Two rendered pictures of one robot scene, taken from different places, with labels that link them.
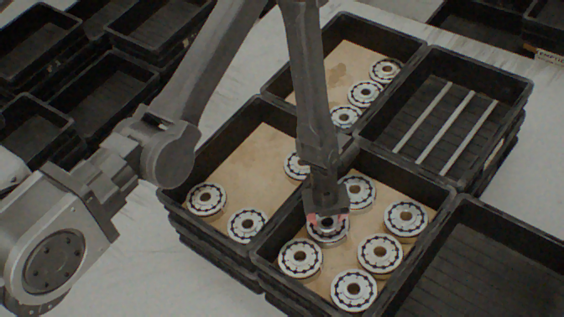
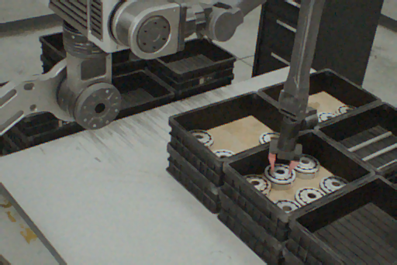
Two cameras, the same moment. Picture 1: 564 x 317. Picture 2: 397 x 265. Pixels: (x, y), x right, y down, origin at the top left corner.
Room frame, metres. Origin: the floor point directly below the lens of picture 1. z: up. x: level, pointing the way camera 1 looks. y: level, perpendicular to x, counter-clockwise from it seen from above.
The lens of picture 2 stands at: (-0.84, 0.09, 2.03)
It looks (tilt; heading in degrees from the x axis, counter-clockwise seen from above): 33 degrees down; 359
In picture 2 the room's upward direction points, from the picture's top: 8 degrees clockwise
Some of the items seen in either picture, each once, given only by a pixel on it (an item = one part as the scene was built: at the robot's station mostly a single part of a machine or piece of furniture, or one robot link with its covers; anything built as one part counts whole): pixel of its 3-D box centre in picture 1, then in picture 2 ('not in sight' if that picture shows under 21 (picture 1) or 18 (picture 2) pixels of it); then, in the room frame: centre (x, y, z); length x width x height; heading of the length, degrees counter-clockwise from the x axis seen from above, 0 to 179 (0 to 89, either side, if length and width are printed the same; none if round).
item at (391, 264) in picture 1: (379, 252); (311, 197); (0.67, -0.17, 0.86); 0.10 x 0.10 x 0.01
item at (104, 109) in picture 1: (113, 120); (125, 118); (1.82, 0.66, 0.31); 0.40 x 0.30 x 0.34; 135
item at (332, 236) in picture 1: (327, 223); (280, 173); (0.77, -0.07, 0.86); 0.10 x 0.10 x 0.01
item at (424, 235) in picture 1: (354, 225); (299, 170); (0.72, -0.13, 0.92); 0.40 x 0.30 x 0.02; 133
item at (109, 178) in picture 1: (99, 186); (183, 19); (0.52, 0.25, 1.45); 0.09 x 0.08 x 0.12; 45
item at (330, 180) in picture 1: (325, 173); (291, 125); (0.78, -0.08, 1.04); 0.07 x 0.06 x 0.07; 135
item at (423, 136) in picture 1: (441, 125); (377, 148); (0.99, -0.42, 0.87); 0.40 x 0.30 x 0.11; 133
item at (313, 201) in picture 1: (325, 192); (287, 142); (0.77, -0.07, 0.98); 0.10 x 0.07 x 0.07; 88
